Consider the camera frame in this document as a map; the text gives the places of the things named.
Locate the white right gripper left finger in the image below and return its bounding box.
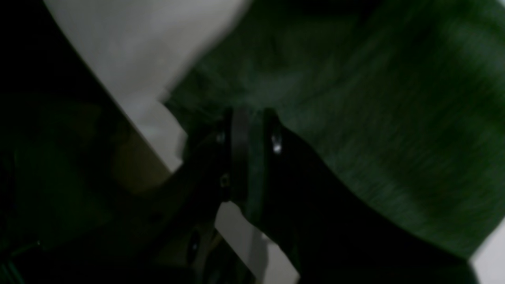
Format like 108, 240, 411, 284
24, 111, 237, 284

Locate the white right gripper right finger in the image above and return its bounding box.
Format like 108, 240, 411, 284
262, 109, 478, 284

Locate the dark green t-shirt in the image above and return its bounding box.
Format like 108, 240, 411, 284
165, 0, 505, 257

